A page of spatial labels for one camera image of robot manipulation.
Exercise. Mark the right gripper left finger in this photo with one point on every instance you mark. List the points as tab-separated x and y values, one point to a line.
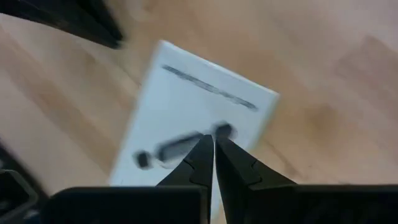
192	174

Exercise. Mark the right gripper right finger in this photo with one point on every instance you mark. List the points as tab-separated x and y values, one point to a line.
236	174

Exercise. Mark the white box with adapter picture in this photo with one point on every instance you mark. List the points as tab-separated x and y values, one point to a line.
186	109

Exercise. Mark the black metal table frame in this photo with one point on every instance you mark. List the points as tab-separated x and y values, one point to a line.
77	21

